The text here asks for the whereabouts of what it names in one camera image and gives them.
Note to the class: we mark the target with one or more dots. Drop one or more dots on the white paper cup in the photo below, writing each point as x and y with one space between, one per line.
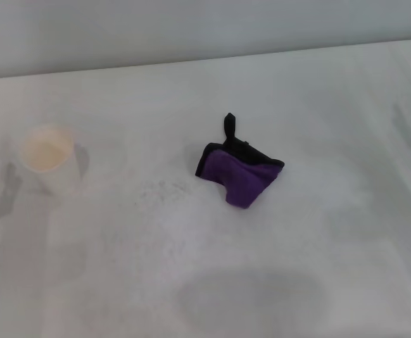
47 155

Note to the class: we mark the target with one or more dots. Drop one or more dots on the purple rag with black trim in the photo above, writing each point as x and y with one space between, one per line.
240 176

